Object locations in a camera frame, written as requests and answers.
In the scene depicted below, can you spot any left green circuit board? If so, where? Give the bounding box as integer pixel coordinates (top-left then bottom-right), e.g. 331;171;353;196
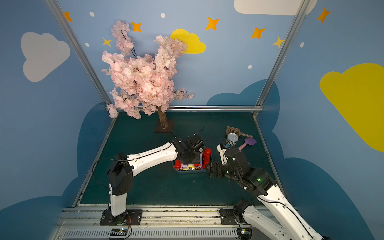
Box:
109;228;129;240

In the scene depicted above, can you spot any purple spatula with pink handle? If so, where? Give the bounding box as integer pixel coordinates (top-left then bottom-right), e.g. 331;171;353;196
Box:
239;138;257;151

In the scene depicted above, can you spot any silver pull-tab tin can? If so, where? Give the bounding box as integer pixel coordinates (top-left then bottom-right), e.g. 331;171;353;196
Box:
227;133;239;144

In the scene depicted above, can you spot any teal plastic storage box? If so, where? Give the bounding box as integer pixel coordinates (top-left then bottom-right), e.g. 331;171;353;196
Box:
173;149;212;174

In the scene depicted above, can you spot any right green circuit board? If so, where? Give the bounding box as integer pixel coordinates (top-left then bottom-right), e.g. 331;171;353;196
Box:
236;228;252;240

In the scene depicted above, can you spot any aluminium frame rail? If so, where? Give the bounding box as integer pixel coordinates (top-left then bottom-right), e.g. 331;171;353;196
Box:
168;106;263;112

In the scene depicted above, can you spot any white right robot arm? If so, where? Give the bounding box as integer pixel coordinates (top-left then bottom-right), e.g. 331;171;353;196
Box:
206;148;324;240

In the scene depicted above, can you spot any brown plastic litter scoop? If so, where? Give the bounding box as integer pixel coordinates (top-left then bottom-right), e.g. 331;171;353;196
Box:
226;126;254;138

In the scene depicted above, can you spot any red flashlight group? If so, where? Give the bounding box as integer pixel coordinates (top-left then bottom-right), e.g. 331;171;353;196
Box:
174;160;182;171

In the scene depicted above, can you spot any pink blossom artificial tree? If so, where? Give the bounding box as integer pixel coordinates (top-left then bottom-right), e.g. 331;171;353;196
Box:
102;21;194;133

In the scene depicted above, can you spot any purple flashlight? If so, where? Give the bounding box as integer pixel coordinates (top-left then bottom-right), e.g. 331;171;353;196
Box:
180;164;202;171

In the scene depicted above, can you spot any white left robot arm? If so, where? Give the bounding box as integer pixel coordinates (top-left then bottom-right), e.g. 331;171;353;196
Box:
107;134;207;217

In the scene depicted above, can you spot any green circuit board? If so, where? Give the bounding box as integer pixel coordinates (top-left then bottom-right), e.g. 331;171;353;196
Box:
236;228;252;240
109;228;129;240

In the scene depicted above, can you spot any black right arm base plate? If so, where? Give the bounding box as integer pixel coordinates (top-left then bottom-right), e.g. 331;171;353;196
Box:
219;208;241;225

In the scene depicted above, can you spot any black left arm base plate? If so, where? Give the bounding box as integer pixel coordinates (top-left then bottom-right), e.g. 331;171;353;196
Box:
100;209;143;226

